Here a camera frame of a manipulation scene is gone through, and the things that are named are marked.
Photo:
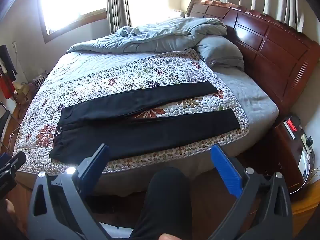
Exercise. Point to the white slatted basket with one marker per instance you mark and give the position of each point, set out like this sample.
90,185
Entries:
38,82

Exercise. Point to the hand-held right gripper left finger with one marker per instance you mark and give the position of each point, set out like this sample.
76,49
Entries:
96,162

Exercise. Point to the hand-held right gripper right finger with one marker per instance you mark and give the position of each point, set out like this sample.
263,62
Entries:
226,170

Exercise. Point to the red-brown wooden headboard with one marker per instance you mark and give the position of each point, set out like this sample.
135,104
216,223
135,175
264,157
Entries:
275,55

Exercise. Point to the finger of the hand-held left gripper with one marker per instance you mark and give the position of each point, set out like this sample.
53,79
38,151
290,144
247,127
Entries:
11,166

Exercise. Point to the white box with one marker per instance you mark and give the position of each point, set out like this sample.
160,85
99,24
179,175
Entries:
306,162

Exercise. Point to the grey-blue duvet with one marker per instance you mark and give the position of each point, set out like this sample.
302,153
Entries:
162,32

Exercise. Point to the cardboard box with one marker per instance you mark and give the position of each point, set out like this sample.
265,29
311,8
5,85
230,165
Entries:
22,90

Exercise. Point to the black hanging clothes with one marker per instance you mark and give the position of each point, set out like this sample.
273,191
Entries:
6,60

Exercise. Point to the grey pillow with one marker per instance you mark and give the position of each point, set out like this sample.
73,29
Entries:
220,52

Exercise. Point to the grey bed sheet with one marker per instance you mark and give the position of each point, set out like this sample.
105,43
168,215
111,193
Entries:
250,97

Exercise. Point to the red lamp stand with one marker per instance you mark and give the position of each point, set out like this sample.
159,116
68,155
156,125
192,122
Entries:
6,86

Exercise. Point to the person's leg in black trousers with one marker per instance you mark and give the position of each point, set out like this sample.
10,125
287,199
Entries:
162,200

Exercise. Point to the floral quilted blanket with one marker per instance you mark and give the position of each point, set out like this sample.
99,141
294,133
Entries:
125,75

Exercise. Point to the clock with red display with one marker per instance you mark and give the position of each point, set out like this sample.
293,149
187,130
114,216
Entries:
290,126

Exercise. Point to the narrow grey striped curtain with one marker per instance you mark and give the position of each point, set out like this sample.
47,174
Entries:
118,5

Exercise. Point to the dark wooden nightstand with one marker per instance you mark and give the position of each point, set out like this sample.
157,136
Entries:
282,152

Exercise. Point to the black pants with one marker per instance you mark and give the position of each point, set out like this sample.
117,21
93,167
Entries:
150,135

